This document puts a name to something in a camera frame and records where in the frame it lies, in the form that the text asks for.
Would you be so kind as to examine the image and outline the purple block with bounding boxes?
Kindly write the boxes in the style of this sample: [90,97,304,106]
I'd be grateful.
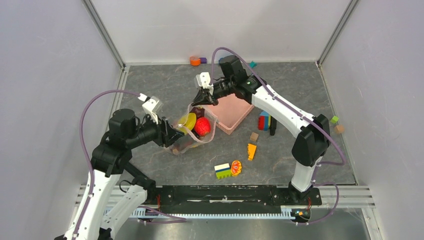
[199,57,208,64]

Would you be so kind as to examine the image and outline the teal wedge block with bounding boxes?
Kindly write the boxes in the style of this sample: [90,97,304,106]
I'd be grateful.
[249,61,257,69]

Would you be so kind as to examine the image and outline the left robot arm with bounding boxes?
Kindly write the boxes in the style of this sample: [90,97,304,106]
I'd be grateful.
[57,108,185,240]

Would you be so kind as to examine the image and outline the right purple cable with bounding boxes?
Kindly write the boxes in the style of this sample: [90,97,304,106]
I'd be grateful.
[210,46,347,227]

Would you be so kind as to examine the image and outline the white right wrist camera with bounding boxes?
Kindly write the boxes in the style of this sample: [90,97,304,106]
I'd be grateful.
[194,72,214,95]

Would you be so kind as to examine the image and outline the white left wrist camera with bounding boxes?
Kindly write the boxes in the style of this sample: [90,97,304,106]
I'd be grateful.
[138,93,163,125]

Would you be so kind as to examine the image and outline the pink plastic basket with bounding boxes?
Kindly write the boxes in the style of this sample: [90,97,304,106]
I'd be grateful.
[202,94,255,135]

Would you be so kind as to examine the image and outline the black microphone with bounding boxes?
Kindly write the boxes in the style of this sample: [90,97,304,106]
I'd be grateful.
[269,117,277,136]

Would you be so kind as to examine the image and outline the orange round patterned toy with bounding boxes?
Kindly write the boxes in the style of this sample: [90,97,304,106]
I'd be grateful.
[230,160,242,177]

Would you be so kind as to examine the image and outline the purple cable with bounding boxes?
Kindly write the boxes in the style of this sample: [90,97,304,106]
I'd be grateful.
[71,90,188,240]
[210,46,347,227]

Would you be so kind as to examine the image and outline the green cube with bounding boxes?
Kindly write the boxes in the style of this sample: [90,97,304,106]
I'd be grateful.
[330,115,339,124]

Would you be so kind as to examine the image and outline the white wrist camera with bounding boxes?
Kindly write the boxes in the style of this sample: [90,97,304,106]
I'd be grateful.
[194,72,214,95]
[138,93,163,125]

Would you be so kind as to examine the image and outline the clear zip top bag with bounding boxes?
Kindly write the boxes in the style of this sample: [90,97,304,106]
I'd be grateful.
[164,105,218,155]

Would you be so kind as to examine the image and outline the yellow star fruit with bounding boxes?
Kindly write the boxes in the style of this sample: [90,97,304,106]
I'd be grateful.
[177,112,197,135]

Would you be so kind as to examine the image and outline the red blue yellow brick block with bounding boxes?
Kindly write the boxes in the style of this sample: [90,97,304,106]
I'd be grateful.
[257,111,271,131]

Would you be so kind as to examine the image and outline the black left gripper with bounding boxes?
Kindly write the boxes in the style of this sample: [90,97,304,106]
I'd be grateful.
[126,109,185,148]

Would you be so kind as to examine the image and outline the tan wooden cube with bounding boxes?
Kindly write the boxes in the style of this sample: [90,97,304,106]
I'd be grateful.
[333,124,345,135]

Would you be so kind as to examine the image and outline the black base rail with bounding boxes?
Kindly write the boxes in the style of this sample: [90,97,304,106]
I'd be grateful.
[122,162,323,213]

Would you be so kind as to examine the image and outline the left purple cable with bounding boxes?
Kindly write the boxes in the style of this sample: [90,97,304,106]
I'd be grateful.
[71,90,188,240]

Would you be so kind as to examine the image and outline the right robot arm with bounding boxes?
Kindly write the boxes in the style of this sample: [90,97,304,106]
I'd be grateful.
[191,55,331,204]

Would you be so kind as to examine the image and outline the white blue green brick stack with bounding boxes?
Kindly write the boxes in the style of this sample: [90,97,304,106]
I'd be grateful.
[214,163,232,179]

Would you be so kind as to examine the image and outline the orange yellow toy piece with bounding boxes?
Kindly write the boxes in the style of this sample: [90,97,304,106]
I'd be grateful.
[247,143,257,161]

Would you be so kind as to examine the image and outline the small red apple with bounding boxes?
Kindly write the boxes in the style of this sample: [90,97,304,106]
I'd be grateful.
[193,117,211,137]

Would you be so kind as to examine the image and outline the dark red apple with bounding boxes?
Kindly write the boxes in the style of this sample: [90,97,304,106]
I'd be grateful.
[190,106,205,119]

